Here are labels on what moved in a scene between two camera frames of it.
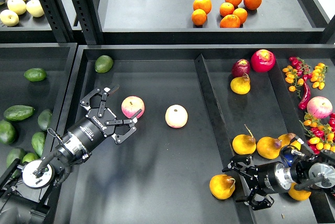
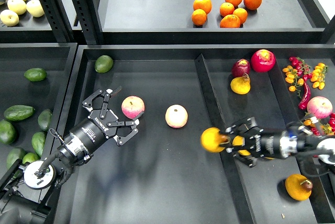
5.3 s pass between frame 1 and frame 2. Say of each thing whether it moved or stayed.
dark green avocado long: stayed
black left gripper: stayed
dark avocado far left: stayed
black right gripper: moved
